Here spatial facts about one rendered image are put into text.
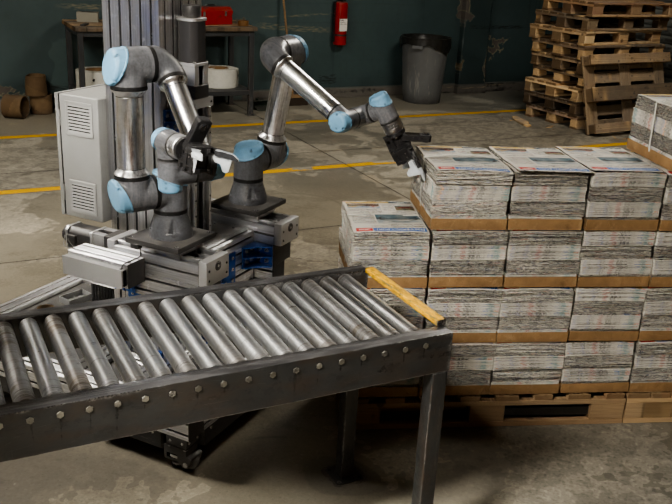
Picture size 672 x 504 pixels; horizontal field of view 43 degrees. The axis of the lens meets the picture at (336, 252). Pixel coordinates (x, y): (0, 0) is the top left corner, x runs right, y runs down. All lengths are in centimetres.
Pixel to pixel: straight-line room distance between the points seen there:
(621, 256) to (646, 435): 76
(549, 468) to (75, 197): 205
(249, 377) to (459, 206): 127
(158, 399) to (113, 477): 112
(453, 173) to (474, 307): 54
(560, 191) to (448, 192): 42
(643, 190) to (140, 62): 185
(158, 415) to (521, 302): 167
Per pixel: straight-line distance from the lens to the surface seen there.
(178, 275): 299
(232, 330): 239
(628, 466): 352
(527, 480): 330
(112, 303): 256
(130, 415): 212
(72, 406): 208
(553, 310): 341
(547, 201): 324
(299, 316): 246
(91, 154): 330
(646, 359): 369
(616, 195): 334
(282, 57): 320
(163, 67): 283
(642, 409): 379
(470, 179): 312
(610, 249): 341
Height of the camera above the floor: 183
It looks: 20 degrees down
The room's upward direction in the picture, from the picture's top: 3 degrees clockwise
